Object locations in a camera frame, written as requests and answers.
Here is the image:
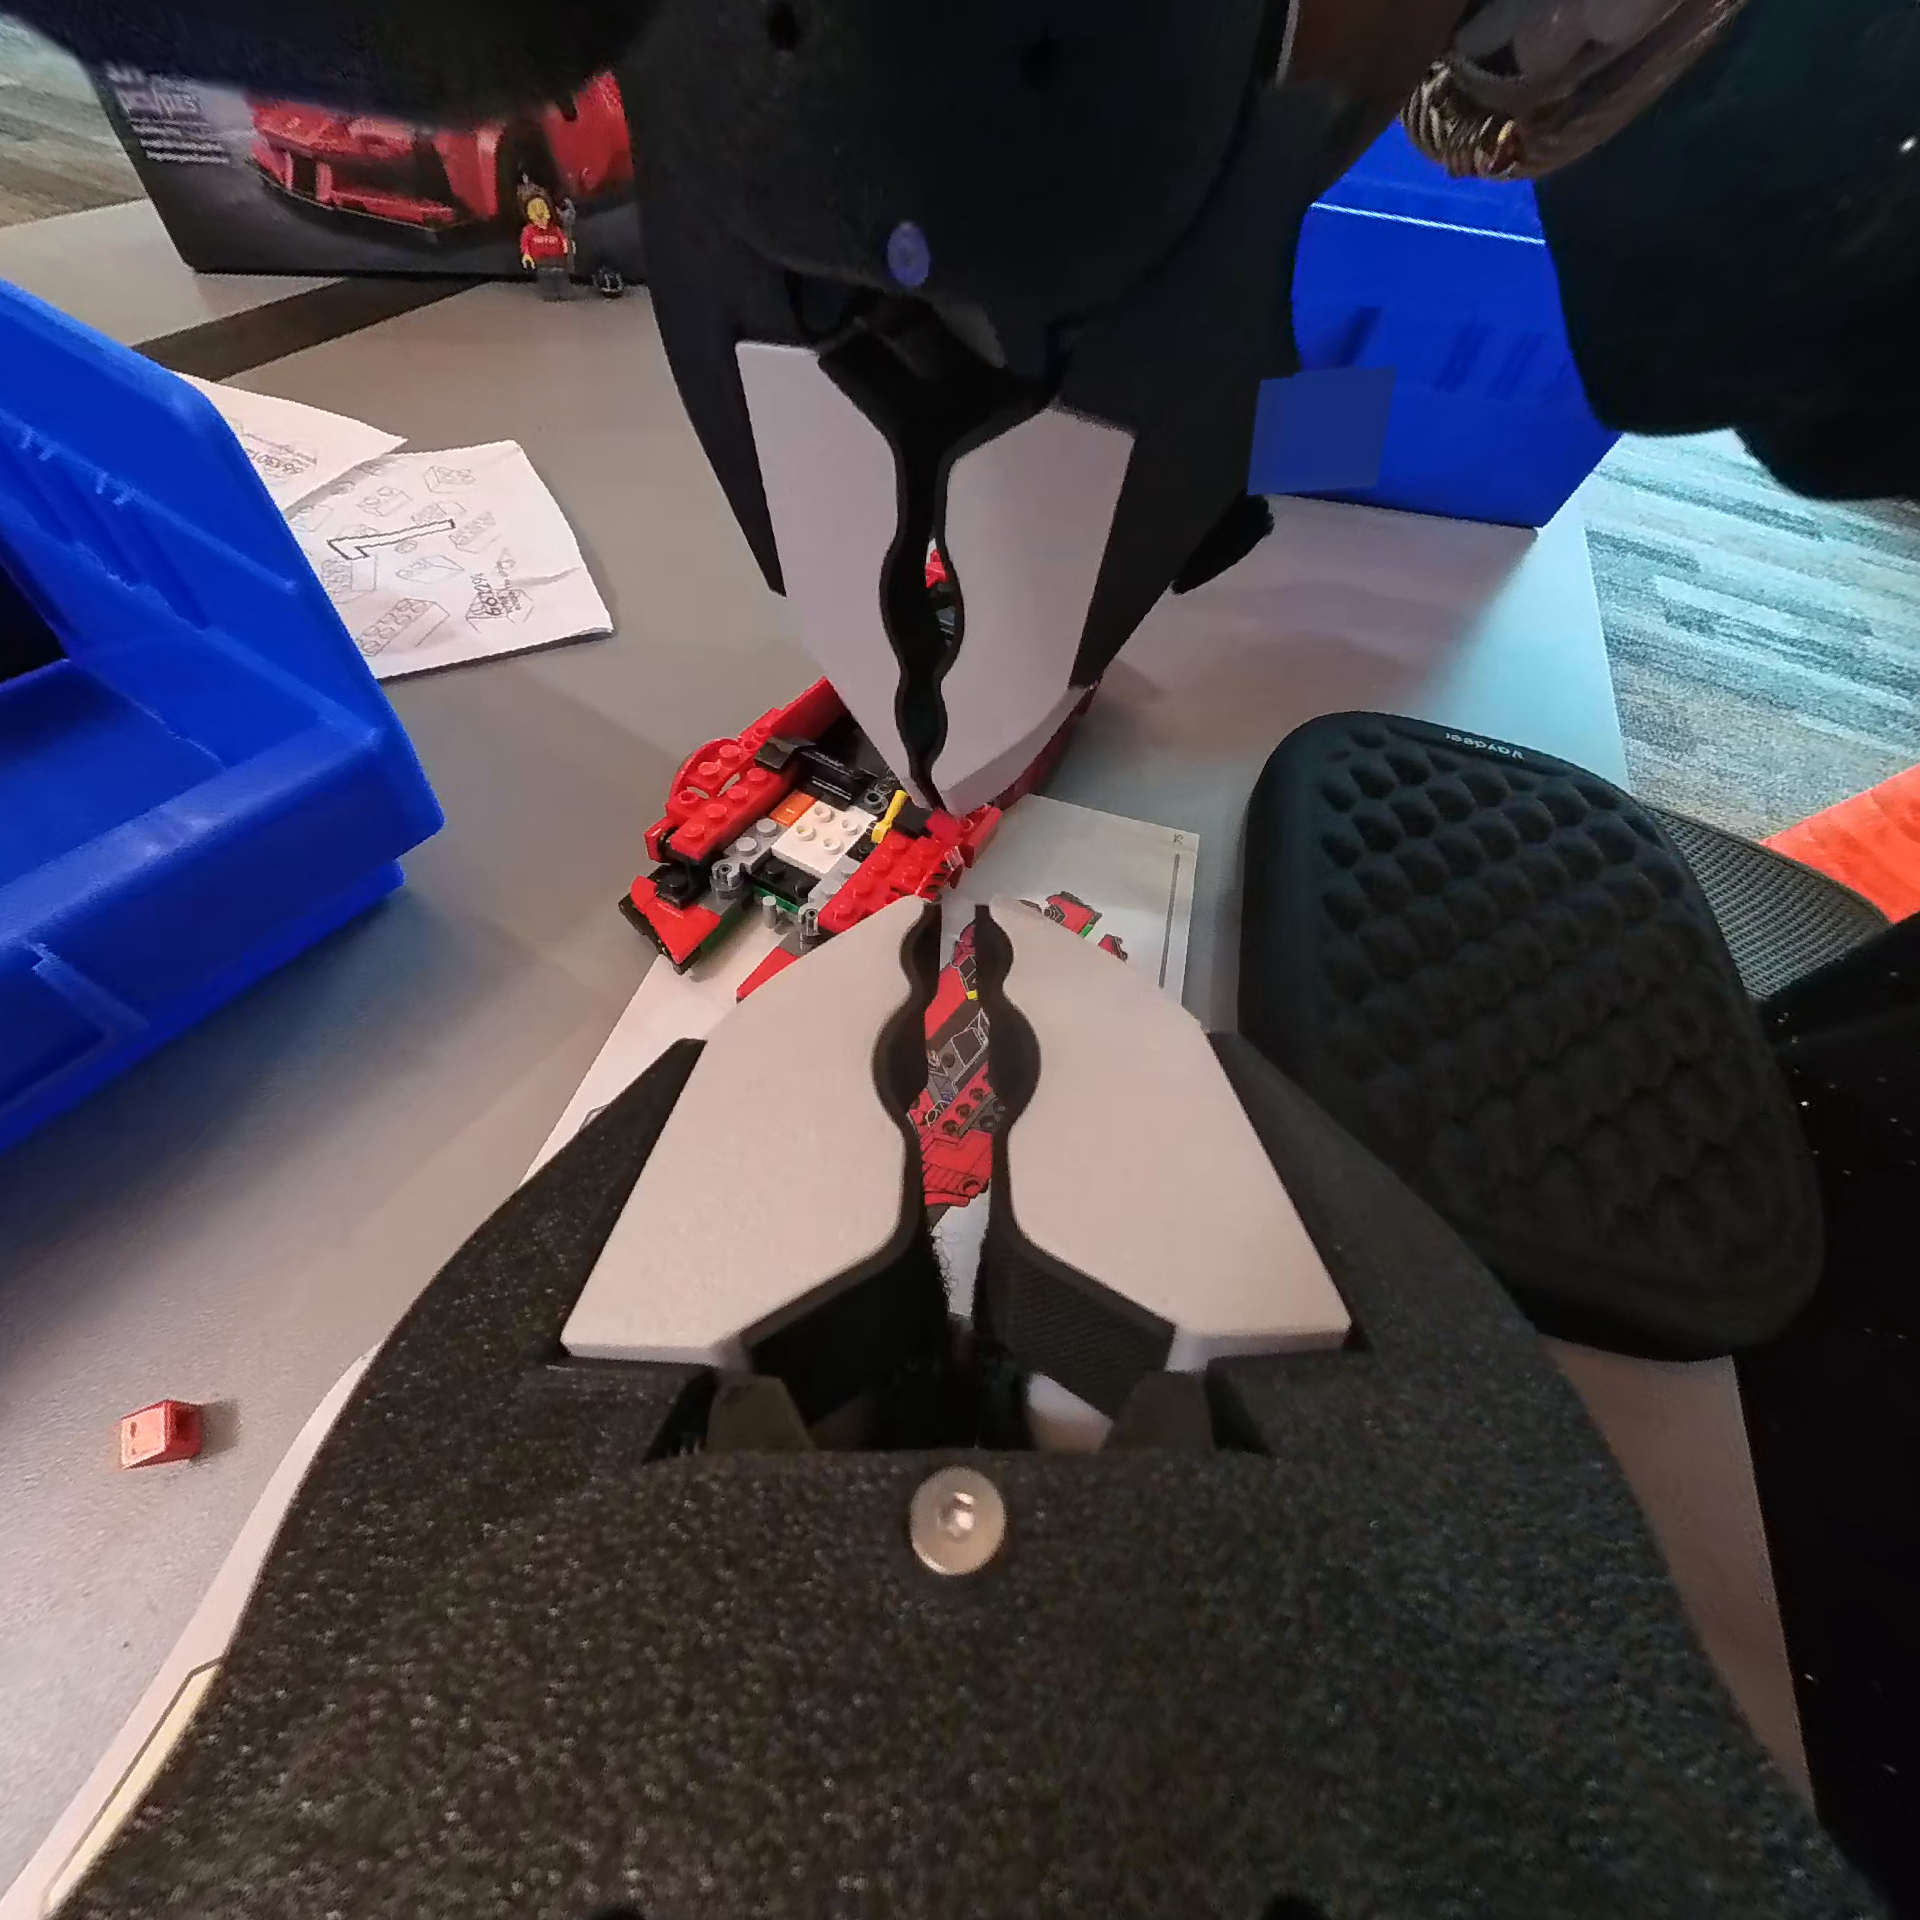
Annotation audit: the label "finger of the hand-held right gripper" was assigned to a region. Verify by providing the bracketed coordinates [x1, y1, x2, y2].
[933, 409, 1136, 815]
[736, 338, 944, 815]

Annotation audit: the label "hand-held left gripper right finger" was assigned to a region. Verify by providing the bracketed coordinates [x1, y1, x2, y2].
[972, 895, 1359, 1373]

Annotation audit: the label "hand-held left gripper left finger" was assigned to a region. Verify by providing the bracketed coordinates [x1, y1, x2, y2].
[559, 895, 944, 1369]

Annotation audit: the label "red brick toy car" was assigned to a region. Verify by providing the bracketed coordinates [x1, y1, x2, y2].
[622, 546, 1103, 980]

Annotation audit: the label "person's right forearm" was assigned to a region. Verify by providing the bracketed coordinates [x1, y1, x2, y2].
[1535, 0, 1920, 500]

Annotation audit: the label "building instruction booklet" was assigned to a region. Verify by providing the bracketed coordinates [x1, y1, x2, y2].
[517, 790, 1204, 1209]

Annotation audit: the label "white printed paper bag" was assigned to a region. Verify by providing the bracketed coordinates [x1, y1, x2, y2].
[280, 438, 617, 681]
[172, 373, 406, 512]

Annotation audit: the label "black chair armrest pad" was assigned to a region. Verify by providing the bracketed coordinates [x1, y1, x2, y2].
[1236, 708, 1827, 1364]

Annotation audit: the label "small toy minifigure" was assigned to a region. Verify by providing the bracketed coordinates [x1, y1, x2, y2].
[517, 175, 581, 301]

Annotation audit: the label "blue plastic storage bin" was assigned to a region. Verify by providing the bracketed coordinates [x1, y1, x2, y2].
[1289, 118, 1623, 529]

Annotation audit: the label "toy car set box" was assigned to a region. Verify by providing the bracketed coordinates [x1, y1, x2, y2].
[95, 66, 649, 281]

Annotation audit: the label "metal wristwatch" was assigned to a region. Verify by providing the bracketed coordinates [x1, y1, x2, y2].
[1401, 0, 1749, 178]

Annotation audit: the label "black mesh office chair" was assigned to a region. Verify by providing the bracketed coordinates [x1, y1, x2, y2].
[1640, 807, 1894, 1002]

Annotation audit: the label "large blue plastic bin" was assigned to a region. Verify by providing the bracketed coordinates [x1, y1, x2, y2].
[0, 276, 447, 1156]

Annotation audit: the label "orange object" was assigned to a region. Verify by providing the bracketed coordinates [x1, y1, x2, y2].
[1763, 772, 1920, 924]

